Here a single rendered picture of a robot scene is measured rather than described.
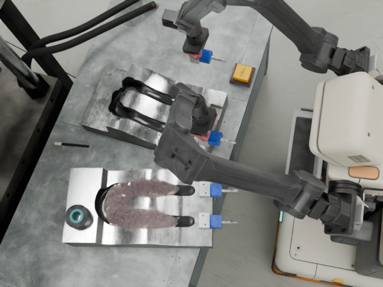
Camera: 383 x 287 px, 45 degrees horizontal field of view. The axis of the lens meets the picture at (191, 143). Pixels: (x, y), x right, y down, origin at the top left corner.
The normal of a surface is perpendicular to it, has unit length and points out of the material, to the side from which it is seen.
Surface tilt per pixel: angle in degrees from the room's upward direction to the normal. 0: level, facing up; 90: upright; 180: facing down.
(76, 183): 0
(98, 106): 0
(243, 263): 0
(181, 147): 34
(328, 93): 43
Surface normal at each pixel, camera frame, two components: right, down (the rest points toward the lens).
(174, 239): 0.25, -0.32
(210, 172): 0.38, 0.51
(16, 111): -0.11, -0.33
